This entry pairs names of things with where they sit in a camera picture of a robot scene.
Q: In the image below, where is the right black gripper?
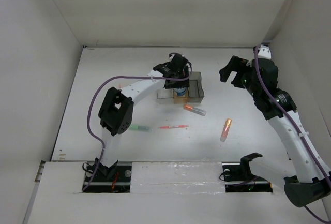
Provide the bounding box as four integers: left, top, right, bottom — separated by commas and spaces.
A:
220, 55, 261, 98

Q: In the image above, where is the blue cleaning gel jar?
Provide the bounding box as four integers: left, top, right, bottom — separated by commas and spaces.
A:
173, 87, 187, 97

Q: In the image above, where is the orange cap highlighter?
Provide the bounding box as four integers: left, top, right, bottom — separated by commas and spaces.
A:
183, 104, 206, 116

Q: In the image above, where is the pink slim pen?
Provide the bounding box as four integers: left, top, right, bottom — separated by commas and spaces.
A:
158, 125, 189, 129

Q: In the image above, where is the green cap highlighter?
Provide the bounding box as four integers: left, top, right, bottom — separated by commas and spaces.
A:
129, 124, 152, 132

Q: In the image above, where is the yellow-orange cap highlighter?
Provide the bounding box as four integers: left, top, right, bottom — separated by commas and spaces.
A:
220, 118, 232, 142

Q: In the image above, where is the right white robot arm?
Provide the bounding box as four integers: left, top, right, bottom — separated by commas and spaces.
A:
219, 56, 330, 207

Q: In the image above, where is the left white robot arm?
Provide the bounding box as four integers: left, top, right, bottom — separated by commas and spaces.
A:
86, 52, 193, 184

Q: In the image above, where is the clear plastic bin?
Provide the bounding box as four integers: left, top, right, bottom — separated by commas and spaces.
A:
157, 88, 173, 104

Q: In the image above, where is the smoky grey plastic bin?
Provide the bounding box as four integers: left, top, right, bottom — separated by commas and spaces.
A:
188, 72, 205, 103

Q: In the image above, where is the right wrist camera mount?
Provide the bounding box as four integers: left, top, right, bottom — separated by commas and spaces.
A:
255, 44, 272, 60

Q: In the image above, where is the aluminium rail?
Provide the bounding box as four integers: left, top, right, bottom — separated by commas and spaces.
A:
260, 41, 298, 161

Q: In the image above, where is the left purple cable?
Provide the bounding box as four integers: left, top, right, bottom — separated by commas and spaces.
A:
82, 52, 193, 192

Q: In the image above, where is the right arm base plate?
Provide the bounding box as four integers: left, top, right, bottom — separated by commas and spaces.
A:
219, 162, 273, 193

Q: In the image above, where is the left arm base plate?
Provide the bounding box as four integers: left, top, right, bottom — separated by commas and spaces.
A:
82, 163, 132, 193

